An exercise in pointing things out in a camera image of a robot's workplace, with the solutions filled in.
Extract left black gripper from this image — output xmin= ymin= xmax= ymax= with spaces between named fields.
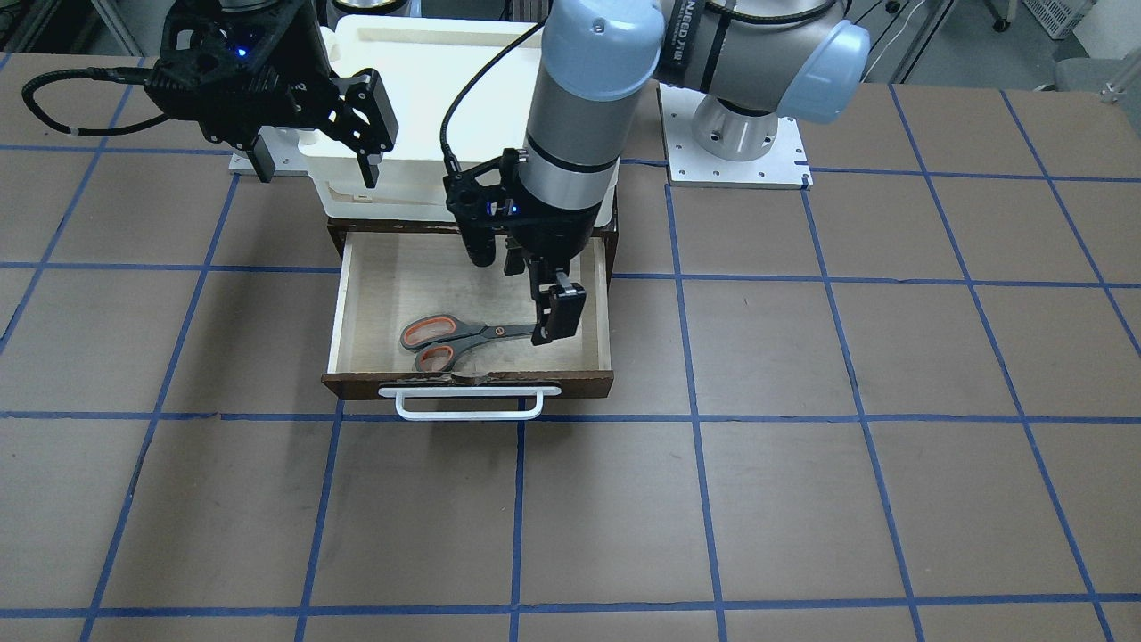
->
xmin=443 ymin=147 xmax=600 ymax=346

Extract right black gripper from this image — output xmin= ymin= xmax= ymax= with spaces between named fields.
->
xmin=145 ymin=1 xmax=399 ymax=188

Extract grey orange scissors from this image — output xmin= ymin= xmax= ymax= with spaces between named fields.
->
xmin=399 ymin=314 xmax=534 ymax=373

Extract wooden drawer with white handle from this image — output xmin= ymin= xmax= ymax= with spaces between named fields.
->
xmin=323 ymin=231 xmax=614 ymax=420

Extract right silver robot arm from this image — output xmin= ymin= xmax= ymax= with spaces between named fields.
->
xmin=145 ymin=1 xmax=398 ymax=188

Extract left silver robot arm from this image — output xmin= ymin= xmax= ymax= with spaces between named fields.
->
xmin=442 ymin=1 xmax=872 ymax=346

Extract dark brown wooden cabinet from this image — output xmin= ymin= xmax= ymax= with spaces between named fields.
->
xmin=326 ymin=214 xmax=620 ymax=259

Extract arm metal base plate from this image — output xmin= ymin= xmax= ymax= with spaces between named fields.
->
xmin=228 ymin=145 xmax=308 ymax=178
xmin=659 ymin=86 xmax=814 ymax=188

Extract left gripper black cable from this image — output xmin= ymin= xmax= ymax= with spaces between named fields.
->
xmin=439 ymin=18 xmax=549 ymax=179

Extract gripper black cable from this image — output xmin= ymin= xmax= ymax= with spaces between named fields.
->
xmin=439 ymin=18 xmax=549 ymax=179
xmin=21 ymin=64 xmax=170 ymax=139

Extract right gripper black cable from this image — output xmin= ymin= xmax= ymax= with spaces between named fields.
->
xmin=21 ymin=64 xmax=170 ymax=139

